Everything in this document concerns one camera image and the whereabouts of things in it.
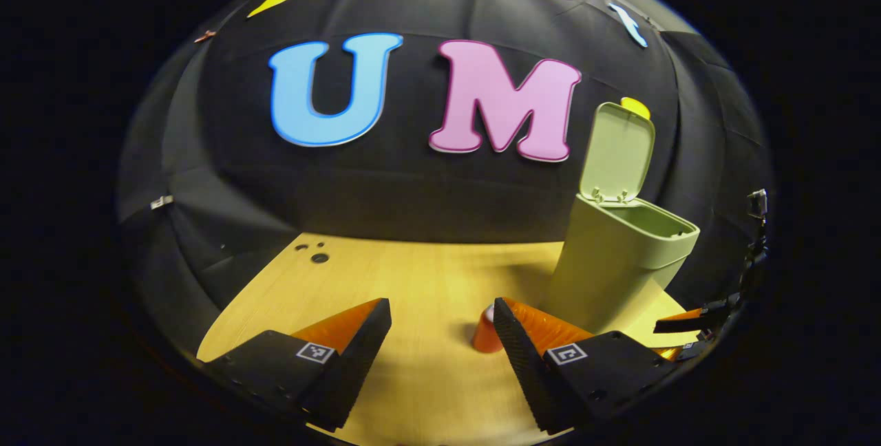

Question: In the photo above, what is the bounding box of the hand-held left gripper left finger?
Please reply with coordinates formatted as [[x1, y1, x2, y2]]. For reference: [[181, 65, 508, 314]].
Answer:
[[202, 297, 394, 434]]

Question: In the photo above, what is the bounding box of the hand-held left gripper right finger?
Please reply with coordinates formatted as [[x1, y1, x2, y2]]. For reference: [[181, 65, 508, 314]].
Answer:
[[493, 296, 680, 436]]

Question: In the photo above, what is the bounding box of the green desktop garbage bin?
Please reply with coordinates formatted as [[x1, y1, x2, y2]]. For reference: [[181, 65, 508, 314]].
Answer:
[[540, 102, 701, 335]]

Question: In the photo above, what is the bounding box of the wooden desktop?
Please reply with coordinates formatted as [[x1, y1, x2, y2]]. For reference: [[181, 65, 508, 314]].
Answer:
[[196, 231, 703, 446]]

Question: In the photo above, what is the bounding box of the black backdrop cloth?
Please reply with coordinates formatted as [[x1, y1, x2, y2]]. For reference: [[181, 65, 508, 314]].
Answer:
[[116, 0, 775, 364]]

